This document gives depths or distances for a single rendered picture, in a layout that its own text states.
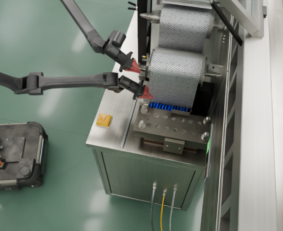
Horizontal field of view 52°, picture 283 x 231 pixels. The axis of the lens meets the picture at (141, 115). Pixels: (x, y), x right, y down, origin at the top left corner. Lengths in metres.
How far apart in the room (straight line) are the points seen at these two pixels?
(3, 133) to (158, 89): 1.53
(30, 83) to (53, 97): 1.52
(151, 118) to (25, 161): 1.19
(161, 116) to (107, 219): 1.12
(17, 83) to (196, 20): 0.91
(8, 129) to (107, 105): 1.14
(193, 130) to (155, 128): 0.19
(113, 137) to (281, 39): 0.94
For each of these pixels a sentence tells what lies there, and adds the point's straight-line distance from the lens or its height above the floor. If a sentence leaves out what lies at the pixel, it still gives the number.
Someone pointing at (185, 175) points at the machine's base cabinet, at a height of 0.74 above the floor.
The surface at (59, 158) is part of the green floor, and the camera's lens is 2.63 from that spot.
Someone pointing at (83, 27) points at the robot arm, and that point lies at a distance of 1.45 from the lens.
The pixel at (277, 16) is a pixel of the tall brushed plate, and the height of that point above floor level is 1.44.
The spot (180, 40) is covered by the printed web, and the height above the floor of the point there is 1.27.
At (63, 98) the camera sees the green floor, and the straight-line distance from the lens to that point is 2.98.
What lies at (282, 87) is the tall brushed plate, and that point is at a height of 1.44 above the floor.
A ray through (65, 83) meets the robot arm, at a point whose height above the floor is 1.20.
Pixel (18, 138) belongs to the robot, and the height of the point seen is 0.26.
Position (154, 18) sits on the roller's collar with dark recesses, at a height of 1.35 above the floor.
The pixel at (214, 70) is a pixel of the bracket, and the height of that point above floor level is 1.29.
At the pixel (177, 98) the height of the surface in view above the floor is 1.09.
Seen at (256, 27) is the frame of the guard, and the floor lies 1.69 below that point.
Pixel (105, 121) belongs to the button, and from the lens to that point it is 1.63.
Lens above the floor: 2.28
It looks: 56 degrees down
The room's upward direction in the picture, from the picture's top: straight up
